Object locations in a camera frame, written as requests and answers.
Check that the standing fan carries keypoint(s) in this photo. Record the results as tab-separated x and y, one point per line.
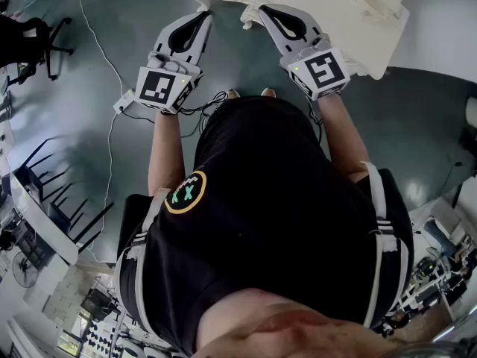
24	270

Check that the white power strip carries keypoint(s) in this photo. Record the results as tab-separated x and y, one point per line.
123	102

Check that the person's shoe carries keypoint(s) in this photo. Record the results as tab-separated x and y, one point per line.
269	92
234	94

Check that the person's left forearm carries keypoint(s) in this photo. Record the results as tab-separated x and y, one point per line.
165	151

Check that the person's black t-shirt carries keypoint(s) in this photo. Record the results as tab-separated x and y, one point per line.
268	207

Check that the table with black legs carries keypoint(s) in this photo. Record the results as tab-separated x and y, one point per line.
41	215

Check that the person's right forearm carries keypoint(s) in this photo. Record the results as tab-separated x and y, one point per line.
341	136

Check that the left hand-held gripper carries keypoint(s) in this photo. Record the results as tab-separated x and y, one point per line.
154	88

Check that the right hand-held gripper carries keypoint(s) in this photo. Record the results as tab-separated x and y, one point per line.
324	71

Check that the black office chair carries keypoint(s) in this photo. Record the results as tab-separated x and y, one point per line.
50	47

